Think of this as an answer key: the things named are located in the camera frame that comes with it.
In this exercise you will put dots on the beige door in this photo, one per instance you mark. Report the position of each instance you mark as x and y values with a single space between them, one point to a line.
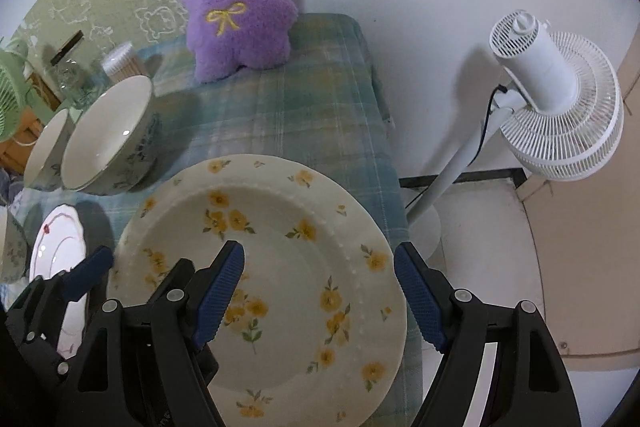
586 235

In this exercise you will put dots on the green desk fan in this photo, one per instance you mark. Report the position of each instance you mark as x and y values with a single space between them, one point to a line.
13 86

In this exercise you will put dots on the small yellow flower plate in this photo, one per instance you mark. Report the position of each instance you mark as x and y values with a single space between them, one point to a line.
314 333

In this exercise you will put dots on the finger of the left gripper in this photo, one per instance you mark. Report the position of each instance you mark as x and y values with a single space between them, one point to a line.
34 322

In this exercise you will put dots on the wooden bed headboard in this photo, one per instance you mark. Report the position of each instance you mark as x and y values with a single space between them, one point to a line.
16 150

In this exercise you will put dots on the white red pattern plate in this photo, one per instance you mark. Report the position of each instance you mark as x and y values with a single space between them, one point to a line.
60 246

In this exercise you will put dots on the blue pattern bowl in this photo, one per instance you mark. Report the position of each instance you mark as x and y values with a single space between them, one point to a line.
43 168

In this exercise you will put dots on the cotton swab container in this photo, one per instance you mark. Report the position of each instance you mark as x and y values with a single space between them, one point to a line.
123 62

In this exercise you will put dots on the white standing fan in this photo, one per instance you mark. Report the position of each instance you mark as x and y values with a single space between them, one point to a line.
561 113

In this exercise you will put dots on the plaid tablecloth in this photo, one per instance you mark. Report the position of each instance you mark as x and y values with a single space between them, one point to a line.
321 110

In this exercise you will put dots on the purple plush bunny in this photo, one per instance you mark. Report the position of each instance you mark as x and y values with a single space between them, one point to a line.
226 35

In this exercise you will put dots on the glass jar black lid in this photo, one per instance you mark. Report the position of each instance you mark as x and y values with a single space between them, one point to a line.
78 72

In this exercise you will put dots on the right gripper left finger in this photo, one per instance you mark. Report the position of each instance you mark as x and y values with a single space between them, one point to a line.
150 364

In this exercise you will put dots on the ceramic bowl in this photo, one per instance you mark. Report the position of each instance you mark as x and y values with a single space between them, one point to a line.
115 142
13 248

